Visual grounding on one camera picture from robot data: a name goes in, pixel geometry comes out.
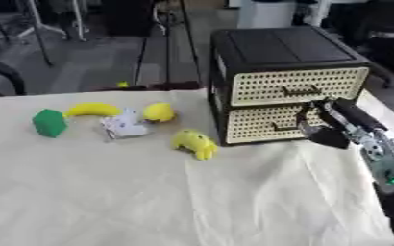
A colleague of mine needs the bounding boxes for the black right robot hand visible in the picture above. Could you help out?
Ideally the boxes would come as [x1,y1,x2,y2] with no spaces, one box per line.
[292,97,389,150]

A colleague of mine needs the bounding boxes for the black drawer cabinet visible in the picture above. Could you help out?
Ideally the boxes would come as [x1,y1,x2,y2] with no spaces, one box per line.
[205,25,372,148]

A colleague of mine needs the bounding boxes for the black office chair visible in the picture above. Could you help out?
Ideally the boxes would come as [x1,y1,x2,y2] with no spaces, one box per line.
[339,0,394,90]

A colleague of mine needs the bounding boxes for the yellow green soft toy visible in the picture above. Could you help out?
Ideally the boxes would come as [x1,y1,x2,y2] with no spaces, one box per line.
[170,128,221,161]

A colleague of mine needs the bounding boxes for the white cabinet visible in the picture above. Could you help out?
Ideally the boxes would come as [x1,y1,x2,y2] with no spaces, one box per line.
[235,0,298,30]

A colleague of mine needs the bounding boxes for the yellow toy lemon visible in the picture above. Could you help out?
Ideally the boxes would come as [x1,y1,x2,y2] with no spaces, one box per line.
[141,102,177,123]

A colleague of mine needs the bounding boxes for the black tripod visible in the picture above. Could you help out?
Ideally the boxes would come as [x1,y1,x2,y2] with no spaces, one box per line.
[131,0,204,87]

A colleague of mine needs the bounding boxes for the white crumpled soft toy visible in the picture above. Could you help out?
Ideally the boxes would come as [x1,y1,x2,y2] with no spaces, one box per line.
[97,107,152,141]

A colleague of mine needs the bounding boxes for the yellow toy banana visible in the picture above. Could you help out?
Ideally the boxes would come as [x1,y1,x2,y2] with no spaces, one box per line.
[62,101,123,119]

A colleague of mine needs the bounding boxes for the green block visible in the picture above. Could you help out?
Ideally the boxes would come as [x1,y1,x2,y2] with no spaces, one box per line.
[30,108,69,139]

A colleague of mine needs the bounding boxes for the white stand legs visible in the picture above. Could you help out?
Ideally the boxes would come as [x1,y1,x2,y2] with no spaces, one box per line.
[15,0,91,42]

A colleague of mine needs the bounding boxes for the pale pierced drawer with straight handle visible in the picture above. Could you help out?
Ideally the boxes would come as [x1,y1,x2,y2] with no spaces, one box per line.
[227,66,371,108]

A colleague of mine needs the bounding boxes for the pale pierced drawer with bent handle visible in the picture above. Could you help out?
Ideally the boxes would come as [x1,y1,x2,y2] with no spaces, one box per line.
[224,103,332,146]

